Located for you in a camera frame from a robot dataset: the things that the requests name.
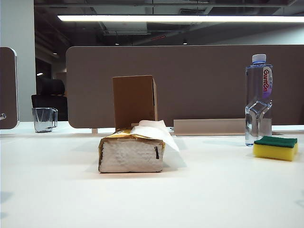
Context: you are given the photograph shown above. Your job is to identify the yellow sponge with green scourer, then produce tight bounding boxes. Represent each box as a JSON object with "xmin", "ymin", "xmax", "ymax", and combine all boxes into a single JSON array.
[{"xmin": 253, "ymin": 135, "xmax": 299, "ymax": 162}]

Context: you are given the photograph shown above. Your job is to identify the clear plastic water bottle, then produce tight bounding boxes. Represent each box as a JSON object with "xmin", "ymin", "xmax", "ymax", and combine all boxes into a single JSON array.
[{"xmin": 245, "ymin": 53, "xmax": 273, "ymax": 148}]

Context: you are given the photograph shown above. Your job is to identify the white tissue sheet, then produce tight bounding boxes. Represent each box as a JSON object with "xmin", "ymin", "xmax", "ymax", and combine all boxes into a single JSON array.
[{"xmin": 130, "ymin": 119, "xmax": 187, "ymax": 168}]

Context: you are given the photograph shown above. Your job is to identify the brown cardboard box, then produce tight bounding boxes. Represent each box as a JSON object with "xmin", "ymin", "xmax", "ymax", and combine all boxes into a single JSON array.
[{"xmin": 111, "ymin": 75, "xmax": 158, "ymax": 130}]

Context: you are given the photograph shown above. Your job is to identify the gold wrapped tissue pack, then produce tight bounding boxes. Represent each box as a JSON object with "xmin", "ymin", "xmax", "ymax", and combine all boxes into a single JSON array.
[{"xmin": 96, "ymin": 127, "xmax": 166, "ymax": 173}]

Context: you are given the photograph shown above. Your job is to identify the wide brown desk partition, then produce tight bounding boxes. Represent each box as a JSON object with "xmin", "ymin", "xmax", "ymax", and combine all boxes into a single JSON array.
[{"xmin": 65, "ymin": 44, "xmax": 304, "ymax": 130}]

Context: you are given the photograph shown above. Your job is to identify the long ceiling light strip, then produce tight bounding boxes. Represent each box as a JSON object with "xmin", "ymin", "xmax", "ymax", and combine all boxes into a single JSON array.
[{"xmin": 57, "ymin": 14, "xmax": 304, "ymax": 23}]

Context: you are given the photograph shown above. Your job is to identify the black office chair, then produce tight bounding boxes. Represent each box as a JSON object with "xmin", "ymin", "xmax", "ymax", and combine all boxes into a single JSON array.
[{"xmin": 31, "ymin": 77, "xmax": 68, "ymax": 122}]

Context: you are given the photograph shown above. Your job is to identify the clear glass mug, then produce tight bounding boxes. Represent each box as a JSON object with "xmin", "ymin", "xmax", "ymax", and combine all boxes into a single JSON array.
[{"xmin": 31, "ymin": 107, "xmax": 58, "ymax": 133}]

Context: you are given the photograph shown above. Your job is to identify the narrow brown desk partition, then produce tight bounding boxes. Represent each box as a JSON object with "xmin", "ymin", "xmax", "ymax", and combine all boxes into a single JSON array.
[{"xmin": 0, "ymin": 46, "xmax": 19, "ymax": 130}]

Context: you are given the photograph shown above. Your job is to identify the beige desk cable tray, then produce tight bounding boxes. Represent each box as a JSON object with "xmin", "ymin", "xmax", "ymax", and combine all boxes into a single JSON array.
[{"xmin": 173, "ymin": 119, "xmax": 247, "ymax": 137}]

